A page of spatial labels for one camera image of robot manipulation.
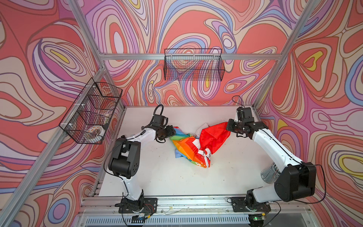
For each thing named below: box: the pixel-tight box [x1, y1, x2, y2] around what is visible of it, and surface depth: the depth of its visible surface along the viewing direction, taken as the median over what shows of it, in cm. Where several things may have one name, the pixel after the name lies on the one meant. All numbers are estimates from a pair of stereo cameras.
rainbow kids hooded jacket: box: [169, 122, 231, 168], surface depth 88 cm
